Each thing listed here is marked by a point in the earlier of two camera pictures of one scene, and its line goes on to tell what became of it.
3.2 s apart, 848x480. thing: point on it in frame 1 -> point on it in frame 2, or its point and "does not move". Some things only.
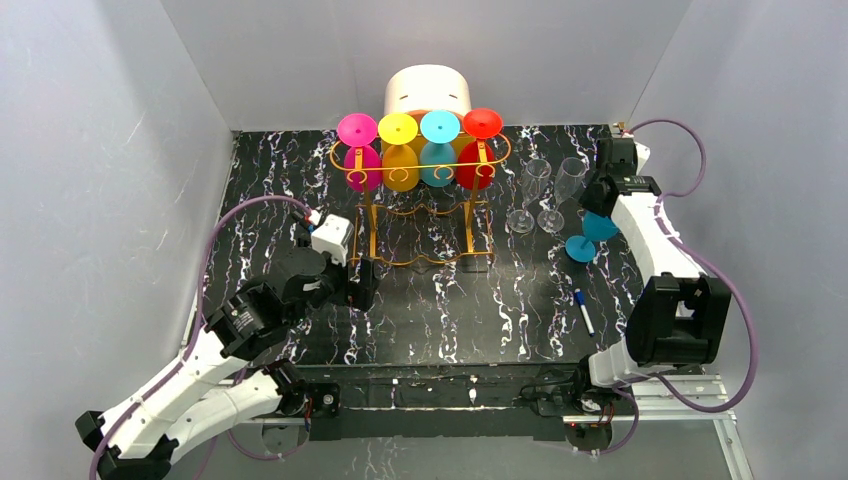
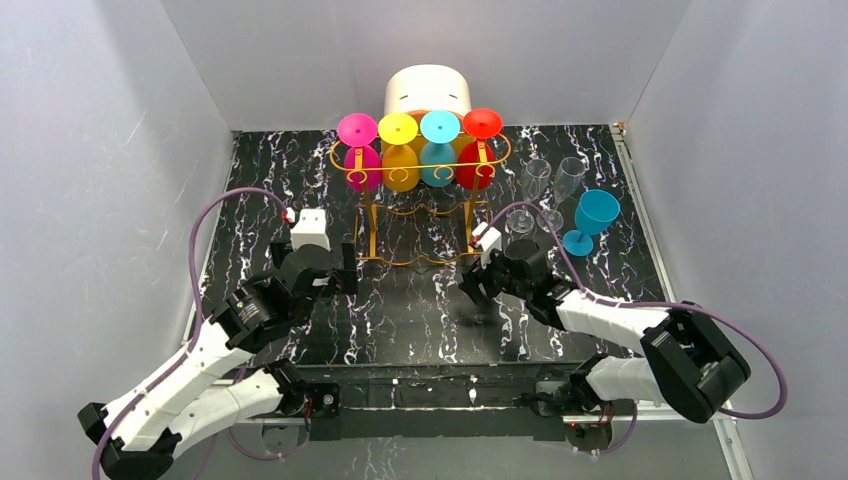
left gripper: [354, 287] -> [340, 276]
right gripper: [597, 198] -> [482, 279]
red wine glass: [476, 158] does not move
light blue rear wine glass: [438, 154] does not move
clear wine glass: [569, 176] does not move
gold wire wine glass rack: [421, 195] does not move
